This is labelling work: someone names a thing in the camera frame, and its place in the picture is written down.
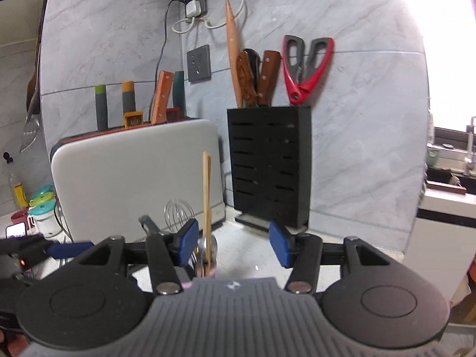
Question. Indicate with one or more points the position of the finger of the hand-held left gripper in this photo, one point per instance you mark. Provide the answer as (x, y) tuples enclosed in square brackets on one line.
[(70, 249)]

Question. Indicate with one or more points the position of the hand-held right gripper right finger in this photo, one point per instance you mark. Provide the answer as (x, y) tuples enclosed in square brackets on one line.
[(280, 245)]

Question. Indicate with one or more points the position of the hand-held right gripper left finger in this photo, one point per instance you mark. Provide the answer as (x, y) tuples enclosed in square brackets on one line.
[(187, 241)]

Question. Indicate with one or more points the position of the pink mesh utensil holder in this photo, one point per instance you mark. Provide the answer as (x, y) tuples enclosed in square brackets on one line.
[(187, 285)]

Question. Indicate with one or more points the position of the bamboo chopstick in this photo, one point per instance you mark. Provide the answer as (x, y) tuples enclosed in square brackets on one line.
[(205, 193), (209, 200)]

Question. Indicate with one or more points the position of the smartphone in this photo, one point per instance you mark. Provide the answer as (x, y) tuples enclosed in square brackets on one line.
[(15, 230)]

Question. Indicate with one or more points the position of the white jar with teal lid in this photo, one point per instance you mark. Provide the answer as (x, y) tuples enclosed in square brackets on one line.
[(44, 221)]

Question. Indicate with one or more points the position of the pink cup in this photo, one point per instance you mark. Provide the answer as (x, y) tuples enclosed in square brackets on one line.
[(18, 217)]

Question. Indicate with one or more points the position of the green lidded container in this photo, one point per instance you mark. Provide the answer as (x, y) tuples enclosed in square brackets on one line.
[(42, 200)]

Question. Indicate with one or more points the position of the teal lidded container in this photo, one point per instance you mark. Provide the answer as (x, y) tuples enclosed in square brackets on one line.
[(41, 191)]

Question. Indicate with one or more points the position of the yellow oil bottle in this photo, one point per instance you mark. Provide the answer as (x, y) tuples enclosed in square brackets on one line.
[(18, 193)]

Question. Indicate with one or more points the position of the black slotted knife block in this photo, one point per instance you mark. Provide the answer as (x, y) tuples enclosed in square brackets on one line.
[(267, 163)]

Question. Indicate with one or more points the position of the white knife steriliser appliance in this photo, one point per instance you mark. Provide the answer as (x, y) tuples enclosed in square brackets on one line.
[(130, 178)]

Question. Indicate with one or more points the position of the small red block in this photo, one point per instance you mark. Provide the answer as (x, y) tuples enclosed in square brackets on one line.
[(173, 114)]

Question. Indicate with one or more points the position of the hanging metal spatula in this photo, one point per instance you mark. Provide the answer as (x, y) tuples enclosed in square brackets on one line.
[(31, 126)]

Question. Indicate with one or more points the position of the small orange timer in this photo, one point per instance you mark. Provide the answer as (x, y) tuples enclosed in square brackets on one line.
[(133, 120)]

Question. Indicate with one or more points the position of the red kitchen scissors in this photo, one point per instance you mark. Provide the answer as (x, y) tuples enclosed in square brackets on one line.
[(297, 89)]

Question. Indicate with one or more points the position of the white sink cabinet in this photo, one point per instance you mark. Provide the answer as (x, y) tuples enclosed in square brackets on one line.
[(438, 249)]

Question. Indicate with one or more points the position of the brown wooden tray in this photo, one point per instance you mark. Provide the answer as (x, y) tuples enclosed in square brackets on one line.
[(446, 186)]

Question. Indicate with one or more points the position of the green cup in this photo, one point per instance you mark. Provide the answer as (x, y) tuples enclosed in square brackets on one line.
[(433, 156)]

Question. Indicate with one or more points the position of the wooden rolling pin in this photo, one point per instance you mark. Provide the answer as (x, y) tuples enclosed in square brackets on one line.
[(233, 52)]

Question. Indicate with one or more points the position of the steel sink faucet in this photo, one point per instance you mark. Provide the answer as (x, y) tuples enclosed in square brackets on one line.
[(470, 145)]

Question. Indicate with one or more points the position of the white charger plug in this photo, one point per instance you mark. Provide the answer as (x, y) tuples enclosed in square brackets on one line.
[(192, 8)]

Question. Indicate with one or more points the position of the window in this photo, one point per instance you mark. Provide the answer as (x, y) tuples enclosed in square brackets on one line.
[(453, 44)]

